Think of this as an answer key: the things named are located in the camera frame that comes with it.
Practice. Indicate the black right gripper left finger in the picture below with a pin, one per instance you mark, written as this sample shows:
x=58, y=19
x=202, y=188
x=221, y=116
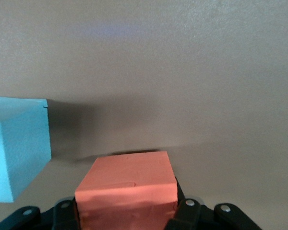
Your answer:
x=62, y=215

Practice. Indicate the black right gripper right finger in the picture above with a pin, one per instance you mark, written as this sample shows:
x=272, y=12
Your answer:
x=189, y=213

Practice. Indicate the orange foam cube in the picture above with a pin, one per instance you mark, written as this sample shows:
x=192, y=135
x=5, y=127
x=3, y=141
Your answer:
x=127, y=177

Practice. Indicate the blue foam cube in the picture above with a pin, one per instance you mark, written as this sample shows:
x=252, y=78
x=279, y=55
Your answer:
x=21, y=143

